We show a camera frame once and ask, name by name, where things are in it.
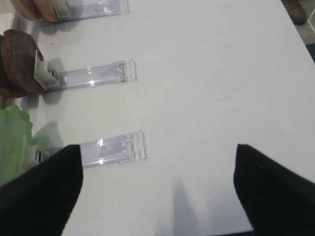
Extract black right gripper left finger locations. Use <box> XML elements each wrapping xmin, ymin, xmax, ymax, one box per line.
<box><xmin>0</xmin><ymin>145</ymin><xmax>83</xmax><ymax>236</ymax></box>

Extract clear holder bun row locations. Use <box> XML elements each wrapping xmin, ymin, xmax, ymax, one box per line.
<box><xmin>52</xmin><ymin>0</ymin><xmax>130</xmax><ymax>24</ymax></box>

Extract right dark meat patty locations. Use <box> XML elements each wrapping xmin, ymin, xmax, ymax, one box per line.
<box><xmin>0</xmin><ymin>29</ymin><xmax>45</xmax><ymax>98</ymax></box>

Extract upright bun half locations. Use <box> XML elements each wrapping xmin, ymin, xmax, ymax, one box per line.
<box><xmin>10</xmin><ymin>0</ymin><xmax>42</xmax><ymax>21</ymax></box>
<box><xmin>33</xmin><ymin>0</ymin><xmax>59</xmax><ymax>22</ymax></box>

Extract green lettuce leaf rear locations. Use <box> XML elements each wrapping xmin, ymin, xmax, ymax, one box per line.
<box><xmin>0</xmin><ymin>105</ymin><xmax>32</xmax><ymax>186</ymax></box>

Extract right upright bun half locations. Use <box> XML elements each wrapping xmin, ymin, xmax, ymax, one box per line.
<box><xmin>33</xmin><ymin>0</ymin><xmax>59</xmax><ymax>22</ymax></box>

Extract left upright bun half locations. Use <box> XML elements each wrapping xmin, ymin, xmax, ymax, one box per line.
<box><xmin>10</xmin><ymin>0</ymin><xmax>42</xmax><ymax>21</ymax></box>

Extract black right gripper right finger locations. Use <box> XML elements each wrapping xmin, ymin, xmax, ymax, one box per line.
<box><xmin>233</xmin><ymin>145</ymin><xmax>315</xmax><ymax>236</ymax></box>

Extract clear holder lettuce row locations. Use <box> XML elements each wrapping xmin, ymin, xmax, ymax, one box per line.
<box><xmin>35</xmin><ymin>130</ymin><xmax>148</xmax><ymax>170</ymax></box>

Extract brown shoe on floor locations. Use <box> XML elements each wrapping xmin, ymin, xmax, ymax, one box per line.
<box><xmin>282</xmin><ymin>0</ymin><xmax>307</xmax><ymax>26</ymax></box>

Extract clear holder patty row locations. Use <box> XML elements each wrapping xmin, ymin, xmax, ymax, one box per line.
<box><xmin>34</xmin><ymin>58</ymin><xmax>137</xmax><ymax>92</ymax></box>

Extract left brown meat patty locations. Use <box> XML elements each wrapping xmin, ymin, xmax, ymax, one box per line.
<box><xmin>0</xmin><ymin>34</ymin><xmax>18</xmax><ymax>99</ymax></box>

